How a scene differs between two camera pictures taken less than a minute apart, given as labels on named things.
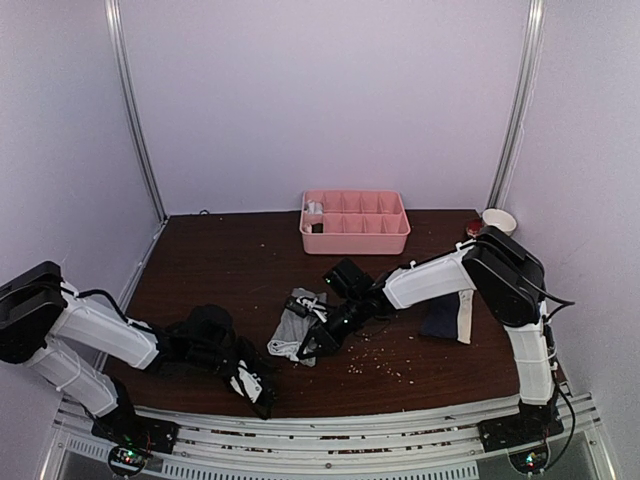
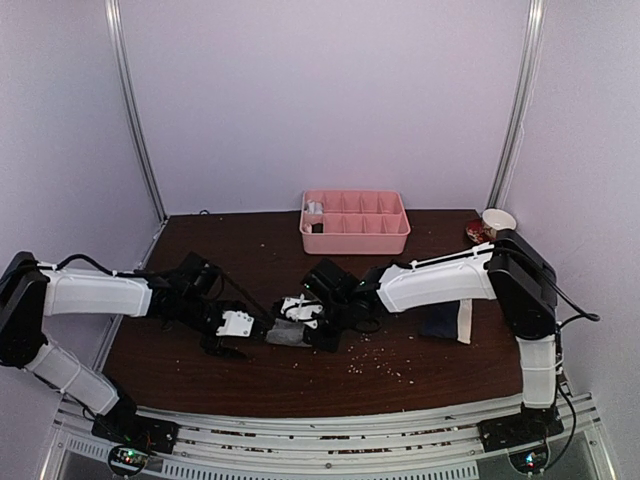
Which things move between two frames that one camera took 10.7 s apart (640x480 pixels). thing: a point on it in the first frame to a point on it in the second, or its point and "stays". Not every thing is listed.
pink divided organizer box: [357, 222] stays
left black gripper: [256, 362] to [213, 346]
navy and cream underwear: [449, 316] stays
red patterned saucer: [474, 227] stays
